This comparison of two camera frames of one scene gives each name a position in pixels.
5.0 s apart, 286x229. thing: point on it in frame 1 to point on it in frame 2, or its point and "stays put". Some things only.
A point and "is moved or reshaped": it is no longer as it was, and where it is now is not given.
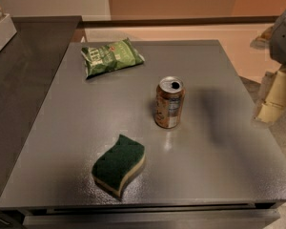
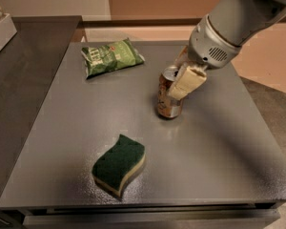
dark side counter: [22, 76] stays put
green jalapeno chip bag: [104, 58] stays put
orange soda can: [170, 102] is moved or reshaped
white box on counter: [1, 35] stays put
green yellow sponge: [119, 166] stays put
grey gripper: [284, 38] to [209, 47]
